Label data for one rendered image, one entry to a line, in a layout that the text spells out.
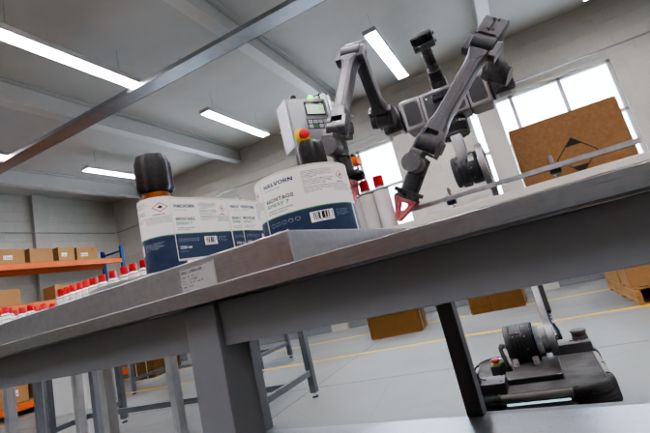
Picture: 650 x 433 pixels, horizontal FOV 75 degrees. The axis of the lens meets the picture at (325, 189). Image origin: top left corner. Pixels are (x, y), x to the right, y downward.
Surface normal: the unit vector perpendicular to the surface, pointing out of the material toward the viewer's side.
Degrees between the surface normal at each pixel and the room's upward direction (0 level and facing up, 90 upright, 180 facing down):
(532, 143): 90
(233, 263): 90
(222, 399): 90
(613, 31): 90
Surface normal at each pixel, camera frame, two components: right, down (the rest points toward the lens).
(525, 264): -0.48, -0.07
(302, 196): 0.00, -0.22
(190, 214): 0.79, -0.31
